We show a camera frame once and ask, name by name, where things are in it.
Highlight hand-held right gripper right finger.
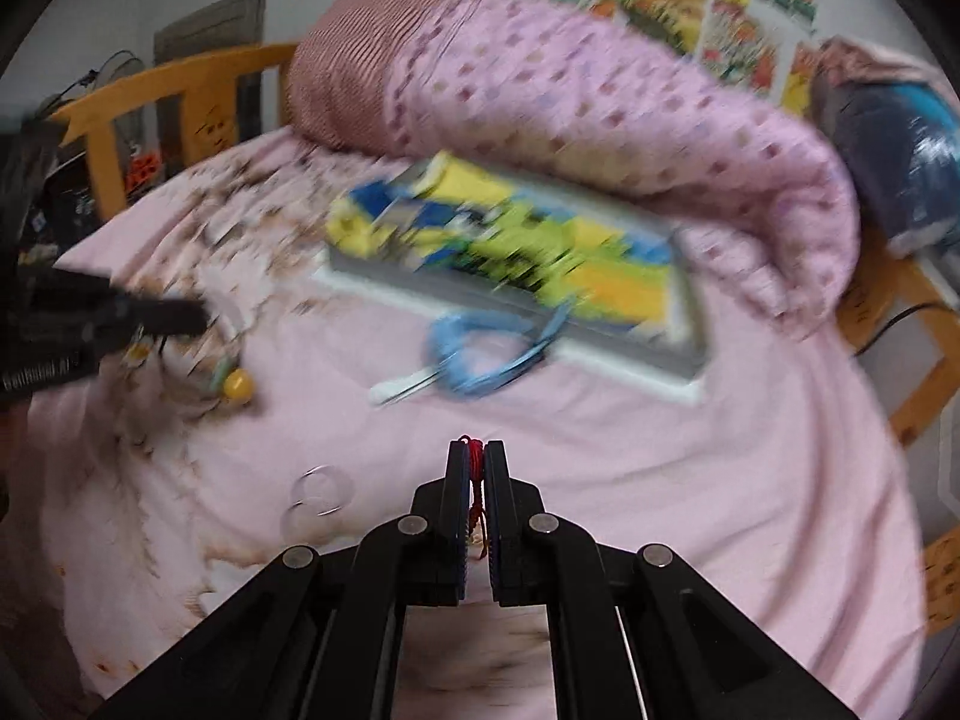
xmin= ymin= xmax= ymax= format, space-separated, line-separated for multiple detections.
xmin=484 ymin=439 xmax=860 ymax=720

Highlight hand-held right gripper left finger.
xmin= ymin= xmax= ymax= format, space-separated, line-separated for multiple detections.
xmin=90 ymin=439 xmax=475 ymax=720

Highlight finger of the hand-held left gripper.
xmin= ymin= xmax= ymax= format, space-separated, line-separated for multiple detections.
xmin=43 ymin=270 xmax=209 ymax=362

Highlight red string bracelet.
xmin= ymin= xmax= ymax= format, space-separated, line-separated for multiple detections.
xmin=457 ymin=433 xmax=493 ymax=563

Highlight metal ring yellow bead keychain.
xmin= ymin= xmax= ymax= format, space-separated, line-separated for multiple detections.
xmin=131 ymin=296 xmax=257 ymax=410

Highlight orange toy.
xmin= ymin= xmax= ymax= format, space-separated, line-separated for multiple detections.
xmin=124 ymin=154 xmax=163 ymax=193

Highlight blue wrist watch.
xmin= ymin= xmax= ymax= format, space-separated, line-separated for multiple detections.
xmin=426 ymin=298 xmax=575 ymax=398

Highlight pink floral bedsheet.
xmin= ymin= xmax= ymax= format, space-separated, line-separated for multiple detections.
xmin=30 ymin=127 xmax=931 ymax=720

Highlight white box lid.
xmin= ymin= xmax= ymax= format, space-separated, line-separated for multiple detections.
xmin=311 ymin=262 xmax=710 ymax=403

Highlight standing fan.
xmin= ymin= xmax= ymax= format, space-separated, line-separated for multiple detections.
xmin=37 ymin=51 xmax=143 ymax=118

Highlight grey shallow box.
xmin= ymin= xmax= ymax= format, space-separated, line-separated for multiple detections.
xmin=322 ymin=150 xmax=710 ymax=383

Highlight yellow green cartoon drawing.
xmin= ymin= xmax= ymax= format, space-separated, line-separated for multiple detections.
xmin=326 ymin=153 xmax=677 ymax=332

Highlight pink dotted rolled quilt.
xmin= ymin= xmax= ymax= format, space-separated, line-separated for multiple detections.
xmin=283 ymin=0 xmax=862 ymax=343

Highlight blue bundle in plastic bag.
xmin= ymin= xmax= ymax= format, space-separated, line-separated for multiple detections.
xmin=810 ymin=79 xmax=960 ymax=260

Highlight clear plastic ring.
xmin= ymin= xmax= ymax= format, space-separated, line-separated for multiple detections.
xmin=295 ymin=465 xmax=355 ymax=515
xmin=280 ymin=506 xmax=332 ymax=542

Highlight black cable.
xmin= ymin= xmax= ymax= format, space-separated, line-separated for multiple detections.
xmin=851 ymin=302 xmax=953 ymax=358

